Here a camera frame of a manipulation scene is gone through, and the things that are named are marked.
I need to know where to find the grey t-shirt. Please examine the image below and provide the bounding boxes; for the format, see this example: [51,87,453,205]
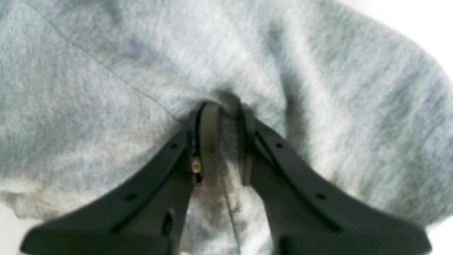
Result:
[0,0,452,255]

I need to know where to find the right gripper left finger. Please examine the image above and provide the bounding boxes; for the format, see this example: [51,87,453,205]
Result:
[20,102,220,255]

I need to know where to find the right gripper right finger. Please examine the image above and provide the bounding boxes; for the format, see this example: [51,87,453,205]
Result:
[236,104,432,255]

